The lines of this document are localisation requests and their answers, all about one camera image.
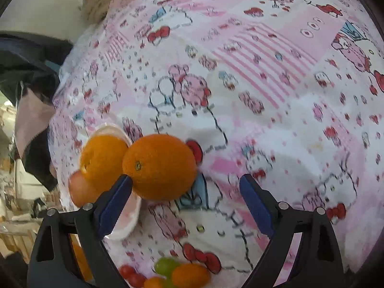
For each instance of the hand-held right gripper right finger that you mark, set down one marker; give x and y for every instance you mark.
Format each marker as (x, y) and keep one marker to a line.
(255, 204)

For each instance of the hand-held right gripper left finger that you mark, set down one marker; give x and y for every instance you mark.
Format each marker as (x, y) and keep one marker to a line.
(115, 204)

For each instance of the white plate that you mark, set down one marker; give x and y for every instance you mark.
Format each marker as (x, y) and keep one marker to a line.
(129, 216)

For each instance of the large smooth orange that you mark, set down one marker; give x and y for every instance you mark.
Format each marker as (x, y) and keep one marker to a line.
(159, 168)

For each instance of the small orange kumquat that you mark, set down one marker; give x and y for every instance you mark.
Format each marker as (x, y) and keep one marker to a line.
(154, 283)
(190, 275)

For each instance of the bumpy orange with torn peel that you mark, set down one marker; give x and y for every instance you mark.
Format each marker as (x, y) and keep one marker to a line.
(103, 159)

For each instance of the pink cartoon printed blanket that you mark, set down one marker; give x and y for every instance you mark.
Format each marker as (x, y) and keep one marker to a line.
(246, 96)

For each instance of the pink cloth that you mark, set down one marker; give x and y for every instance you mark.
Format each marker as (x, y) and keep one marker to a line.
(31, 117)

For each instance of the black cloth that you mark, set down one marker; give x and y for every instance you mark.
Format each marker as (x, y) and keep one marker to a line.
(27, 57)

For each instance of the beige knitted cloth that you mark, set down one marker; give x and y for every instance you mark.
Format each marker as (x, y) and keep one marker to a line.
(96, 0)

